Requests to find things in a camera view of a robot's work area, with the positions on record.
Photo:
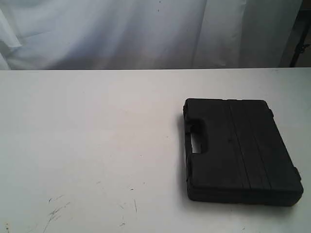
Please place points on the black plastic tool case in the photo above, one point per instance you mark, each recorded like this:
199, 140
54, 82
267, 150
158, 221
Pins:
234, 153

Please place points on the white backdrop curtain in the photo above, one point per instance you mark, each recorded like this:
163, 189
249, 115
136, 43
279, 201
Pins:
144, 34

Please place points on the black tripod stand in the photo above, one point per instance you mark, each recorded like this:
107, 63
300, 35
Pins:
301, 46

